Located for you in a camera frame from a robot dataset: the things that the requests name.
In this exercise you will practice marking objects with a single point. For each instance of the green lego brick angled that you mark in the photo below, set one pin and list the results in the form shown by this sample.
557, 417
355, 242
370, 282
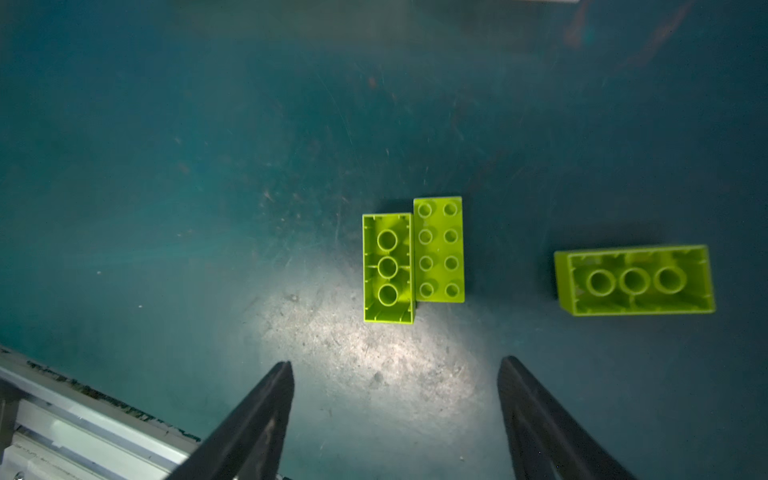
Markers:
388, 269

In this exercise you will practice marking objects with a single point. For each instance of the aluminium rail frame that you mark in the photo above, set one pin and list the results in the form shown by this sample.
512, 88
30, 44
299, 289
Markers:
55, 427

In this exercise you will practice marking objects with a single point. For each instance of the green large lego brick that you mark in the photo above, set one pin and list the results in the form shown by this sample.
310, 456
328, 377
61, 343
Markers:
439, 250

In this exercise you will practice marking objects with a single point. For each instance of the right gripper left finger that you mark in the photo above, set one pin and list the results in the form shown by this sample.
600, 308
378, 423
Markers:
248, 444

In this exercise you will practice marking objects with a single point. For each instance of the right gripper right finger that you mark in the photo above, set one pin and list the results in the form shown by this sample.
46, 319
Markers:
544, 440

